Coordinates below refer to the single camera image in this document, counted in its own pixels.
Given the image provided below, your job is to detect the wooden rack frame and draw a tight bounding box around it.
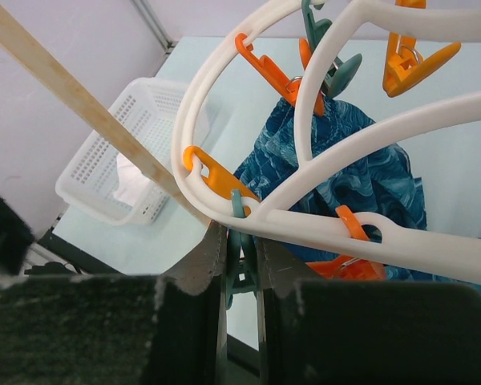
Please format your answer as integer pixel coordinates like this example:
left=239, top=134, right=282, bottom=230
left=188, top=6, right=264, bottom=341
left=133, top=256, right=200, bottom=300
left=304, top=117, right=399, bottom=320
left=0, top=4, right=210, bottom=226

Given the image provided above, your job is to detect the teal clothes peg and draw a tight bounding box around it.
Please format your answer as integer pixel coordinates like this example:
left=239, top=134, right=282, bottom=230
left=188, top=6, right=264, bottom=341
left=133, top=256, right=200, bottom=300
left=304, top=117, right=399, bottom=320
left=226, top=188, right=260, bottom=310

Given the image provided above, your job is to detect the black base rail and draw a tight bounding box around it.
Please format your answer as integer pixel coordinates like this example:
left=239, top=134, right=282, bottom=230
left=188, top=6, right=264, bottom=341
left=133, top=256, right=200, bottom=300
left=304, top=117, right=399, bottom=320
left=24, top=229, right=260, bottom=384

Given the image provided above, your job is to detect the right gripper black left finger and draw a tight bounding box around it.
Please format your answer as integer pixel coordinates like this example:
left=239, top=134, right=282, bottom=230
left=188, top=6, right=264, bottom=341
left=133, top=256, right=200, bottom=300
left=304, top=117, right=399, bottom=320
left=0, top=222, right=227, bottom=384

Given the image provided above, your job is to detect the white sock plain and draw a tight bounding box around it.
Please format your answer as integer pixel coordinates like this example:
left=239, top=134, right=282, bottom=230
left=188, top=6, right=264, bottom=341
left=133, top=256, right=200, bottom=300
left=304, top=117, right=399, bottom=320
left=113, top=153, right=150, bottom=206

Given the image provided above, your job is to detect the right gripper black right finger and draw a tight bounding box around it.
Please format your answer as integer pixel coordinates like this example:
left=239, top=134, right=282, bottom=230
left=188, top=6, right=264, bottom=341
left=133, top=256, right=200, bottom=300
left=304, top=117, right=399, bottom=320
left=257, top=238, right=481, bottom=384

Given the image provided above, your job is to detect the white plastic basket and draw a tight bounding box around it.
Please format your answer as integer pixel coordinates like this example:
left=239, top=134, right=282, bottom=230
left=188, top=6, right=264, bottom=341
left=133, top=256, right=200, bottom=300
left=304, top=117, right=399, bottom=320
left=55, top=78, right=188, bottom=225

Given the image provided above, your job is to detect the blue patterned cloth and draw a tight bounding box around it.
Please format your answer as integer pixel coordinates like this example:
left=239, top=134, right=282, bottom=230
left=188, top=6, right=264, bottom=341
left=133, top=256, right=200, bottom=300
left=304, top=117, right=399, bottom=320
left=232, top=95, right=428, bottom=282

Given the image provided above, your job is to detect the white round clip hanger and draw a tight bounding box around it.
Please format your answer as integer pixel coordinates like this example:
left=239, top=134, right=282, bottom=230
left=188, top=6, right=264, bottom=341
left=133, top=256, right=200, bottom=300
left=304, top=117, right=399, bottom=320
left=171, top=1, right=481, bottom=285

